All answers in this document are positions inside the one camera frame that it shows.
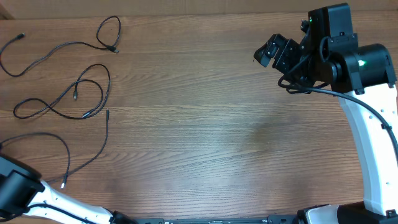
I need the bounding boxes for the black usb cable removed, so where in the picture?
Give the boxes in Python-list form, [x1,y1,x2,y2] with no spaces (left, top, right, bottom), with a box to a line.
[1,16,122,78]

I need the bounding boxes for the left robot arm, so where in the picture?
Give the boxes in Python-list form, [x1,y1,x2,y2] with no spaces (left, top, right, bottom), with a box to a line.
[1,154,135,224]

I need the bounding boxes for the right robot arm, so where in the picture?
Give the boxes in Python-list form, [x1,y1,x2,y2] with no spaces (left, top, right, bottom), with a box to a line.
[254,3,397,223]

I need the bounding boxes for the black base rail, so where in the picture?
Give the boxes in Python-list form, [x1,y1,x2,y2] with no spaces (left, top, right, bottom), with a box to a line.
[133,215,303,224]

